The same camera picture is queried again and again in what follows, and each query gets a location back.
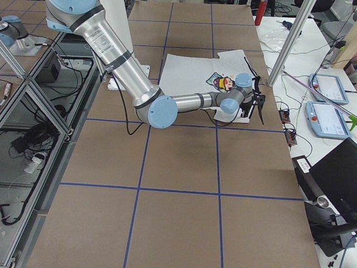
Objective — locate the black box with label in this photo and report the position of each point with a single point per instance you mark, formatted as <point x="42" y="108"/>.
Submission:
<point x="306" y="182"/>

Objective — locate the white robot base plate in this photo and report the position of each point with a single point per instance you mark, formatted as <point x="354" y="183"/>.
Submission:
<point x="120" y="84"/>

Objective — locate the orange circuit board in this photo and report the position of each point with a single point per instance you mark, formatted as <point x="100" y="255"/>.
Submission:
<point x="288" y="127"/>

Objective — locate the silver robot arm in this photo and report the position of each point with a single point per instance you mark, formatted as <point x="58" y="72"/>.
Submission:
<point x="87" y="19"/>

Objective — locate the blue teach pendant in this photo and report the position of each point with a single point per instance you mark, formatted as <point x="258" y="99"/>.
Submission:
<point x="326" y="121"/>
<point x="329" y="86"/>

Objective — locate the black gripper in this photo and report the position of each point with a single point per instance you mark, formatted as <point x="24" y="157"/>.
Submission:
<point x="246" y="110"/>

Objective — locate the aluminium frame post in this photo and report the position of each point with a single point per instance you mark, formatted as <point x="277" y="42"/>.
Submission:
<point x="298" y="24"/>

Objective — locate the black laptop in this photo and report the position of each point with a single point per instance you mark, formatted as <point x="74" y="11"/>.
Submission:
<point x="335" y="174"/>

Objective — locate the aluminium frame structure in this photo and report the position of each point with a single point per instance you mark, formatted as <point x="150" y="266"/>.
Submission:
<point x="40" y="124"/>

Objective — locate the black monitor stand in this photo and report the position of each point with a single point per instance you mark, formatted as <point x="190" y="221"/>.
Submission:
<point x="329" y="230"/>

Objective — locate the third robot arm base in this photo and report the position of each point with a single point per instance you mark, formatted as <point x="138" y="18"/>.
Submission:
<point x="15" y="37"/>

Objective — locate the grey cartoon print t-shirt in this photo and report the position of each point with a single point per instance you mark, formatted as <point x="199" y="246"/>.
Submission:
<point x="191" y="84"/>

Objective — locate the clear plastic bag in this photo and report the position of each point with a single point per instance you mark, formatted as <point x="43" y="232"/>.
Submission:
<point x="275" y="39"/>

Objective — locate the red bottle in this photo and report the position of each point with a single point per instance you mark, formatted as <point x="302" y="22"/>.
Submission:
<point x="260" y="12"/>

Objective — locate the lower blue teach pendant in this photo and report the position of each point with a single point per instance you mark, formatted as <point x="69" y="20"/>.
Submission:
<point x="326" y="121"/>

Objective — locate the black power box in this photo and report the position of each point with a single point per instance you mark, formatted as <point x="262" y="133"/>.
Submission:
<point x="50" y="71"/>

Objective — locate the upper blue teach pendant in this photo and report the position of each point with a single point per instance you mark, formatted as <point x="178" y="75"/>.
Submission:
<point x="329" y="86"/>

